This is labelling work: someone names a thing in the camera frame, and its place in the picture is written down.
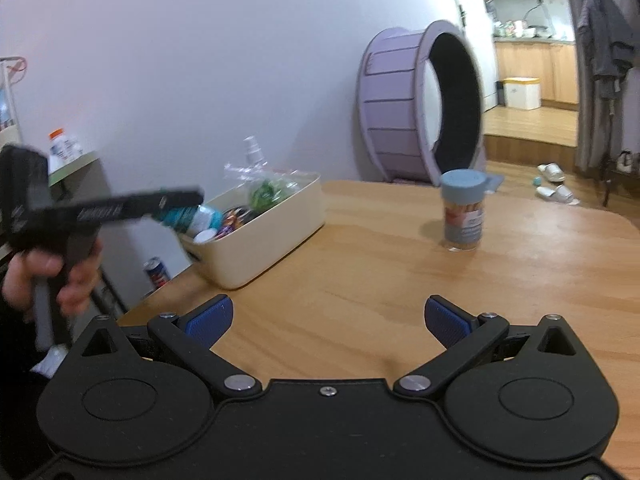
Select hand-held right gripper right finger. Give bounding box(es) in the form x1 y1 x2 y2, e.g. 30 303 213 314
394 296 591 401

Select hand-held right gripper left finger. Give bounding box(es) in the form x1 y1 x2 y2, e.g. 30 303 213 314
75 295 263 403

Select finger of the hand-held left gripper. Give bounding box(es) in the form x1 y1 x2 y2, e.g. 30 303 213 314
125 187 206 221

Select teal-capped supplement bottle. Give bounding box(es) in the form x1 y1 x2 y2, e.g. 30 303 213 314
160 205 223 236

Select purple peanut snack packet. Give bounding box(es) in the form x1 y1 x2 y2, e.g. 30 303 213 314
217 210 251 238

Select clear spray bottle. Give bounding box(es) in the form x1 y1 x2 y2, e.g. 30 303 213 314
242 136 268 182

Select clear bag of green sachets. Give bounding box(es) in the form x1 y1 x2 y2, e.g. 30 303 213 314
224 162 306 211

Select cream plastic storage basket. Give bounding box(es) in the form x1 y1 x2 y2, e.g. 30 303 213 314
180 172 326 290

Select blue-lidded cotton swab jar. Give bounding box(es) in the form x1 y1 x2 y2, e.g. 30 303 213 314
440 170 488 253

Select person's left hand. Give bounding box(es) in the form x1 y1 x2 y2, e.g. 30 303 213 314
0 237 104 318

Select white bottle with orange cap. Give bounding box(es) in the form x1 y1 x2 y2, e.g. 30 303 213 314
47 129 83 171

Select red and blue drink can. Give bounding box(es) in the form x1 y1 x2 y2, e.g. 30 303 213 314
144 257 171 290

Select pair of white slippers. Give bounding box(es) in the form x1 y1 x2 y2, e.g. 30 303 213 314
536 185 581 206

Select white slipper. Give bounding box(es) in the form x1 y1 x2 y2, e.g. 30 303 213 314
537 162 566 184

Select purple cat exercise wheel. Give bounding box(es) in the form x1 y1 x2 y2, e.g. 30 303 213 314
356 20 503 193

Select white foam box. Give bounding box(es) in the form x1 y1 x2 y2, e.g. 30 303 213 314
502 77 542 110

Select wooden kitchen cabinet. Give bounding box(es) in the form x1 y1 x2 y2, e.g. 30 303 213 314
494 40 581 108

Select grey hanging clothes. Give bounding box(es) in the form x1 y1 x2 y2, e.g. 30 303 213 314
577 0 640 83

